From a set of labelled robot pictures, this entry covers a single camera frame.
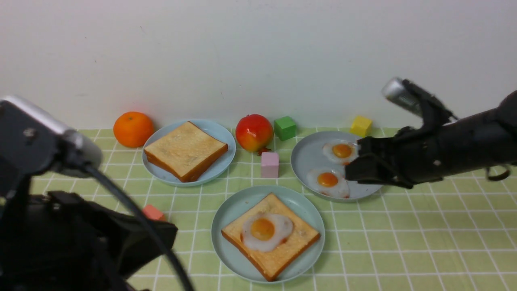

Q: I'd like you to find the fried egg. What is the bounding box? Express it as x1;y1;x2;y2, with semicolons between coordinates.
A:
306;168;350;199
241;213;294;253
322;140;358;165

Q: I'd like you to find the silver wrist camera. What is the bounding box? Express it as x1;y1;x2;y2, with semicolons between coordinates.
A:
382;77;459;130
1;95;103;203

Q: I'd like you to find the light blue front plate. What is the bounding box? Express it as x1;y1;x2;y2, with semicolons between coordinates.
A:
211;185;326;286

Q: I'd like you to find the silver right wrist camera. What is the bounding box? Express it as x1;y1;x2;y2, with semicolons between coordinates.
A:
382;77;459;130

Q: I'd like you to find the red yellow apple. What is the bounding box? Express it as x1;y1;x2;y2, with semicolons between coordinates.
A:
235;114;274;156

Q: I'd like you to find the salmon red cube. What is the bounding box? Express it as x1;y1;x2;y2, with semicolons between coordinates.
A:
142;205;167;221

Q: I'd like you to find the grey blue egg plate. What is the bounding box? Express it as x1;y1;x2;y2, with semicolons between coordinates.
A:
290;131;382;203

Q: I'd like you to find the green cube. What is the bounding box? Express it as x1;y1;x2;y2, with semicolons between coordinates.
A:
274;116;297;141

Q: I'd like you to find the yellow cube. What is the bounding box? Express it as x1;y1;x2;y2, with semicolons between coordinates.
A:
350;115;373;137

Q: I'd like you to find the toast slice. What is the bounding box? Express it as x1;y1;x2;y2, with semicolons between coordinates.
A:
143;121;229;183
221;193;321;282

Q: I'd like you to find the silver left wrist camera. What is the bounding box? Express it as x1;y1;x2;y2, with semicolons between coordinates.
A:
1;95;103;203

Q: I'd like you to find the light blue bread plate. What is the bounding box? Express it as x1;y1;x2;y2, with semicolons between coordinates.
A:
142;120;236;187

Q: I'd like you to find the green checkered tablecloth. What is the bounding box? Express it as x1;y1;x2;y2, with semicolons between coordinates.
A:
82;128;517;291

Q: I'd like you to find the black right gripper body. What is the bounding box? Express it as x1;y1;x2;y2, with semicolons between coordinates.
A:
344;127;441;189

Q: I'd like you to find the orange fruit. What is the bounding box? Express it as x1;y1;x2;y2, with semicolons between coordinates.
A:
113;111;155;148

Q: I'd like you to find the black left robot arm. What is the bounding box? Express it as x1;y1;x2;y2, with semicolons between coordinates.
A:
1;190;162;291

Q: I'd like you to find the pink cube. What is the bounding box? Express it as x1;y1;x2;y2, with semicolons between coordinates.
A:
261;152;280;179

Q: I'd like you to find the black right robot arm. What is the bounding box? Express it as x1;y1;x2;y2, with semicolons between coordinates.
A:
344;92;517;189

